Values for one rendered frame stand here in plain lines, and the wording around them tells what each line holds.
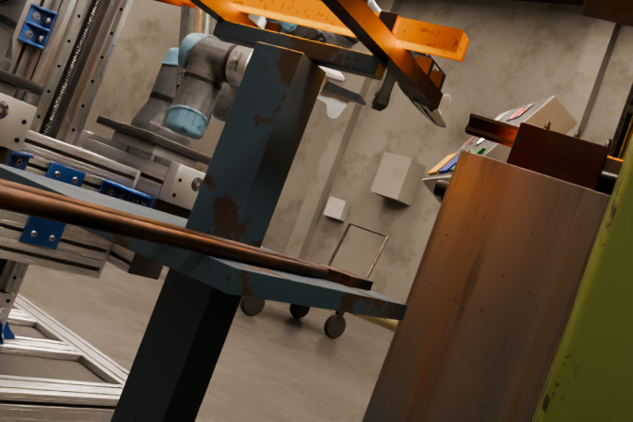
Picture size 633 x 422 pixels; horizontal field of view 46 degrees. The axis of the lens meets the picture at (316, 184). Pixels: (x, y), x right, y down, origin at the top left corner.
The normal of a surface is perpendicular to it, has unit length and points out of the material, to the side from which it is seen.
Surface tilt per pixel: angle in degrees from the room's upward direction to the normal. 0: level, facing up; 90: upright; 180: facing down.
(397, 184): 90
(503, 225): 90
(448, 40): 90
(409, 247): 90
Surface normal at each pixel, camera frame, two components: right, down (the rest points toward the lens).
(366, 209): -0.59, -0.27
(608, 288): -0.30, -0.17
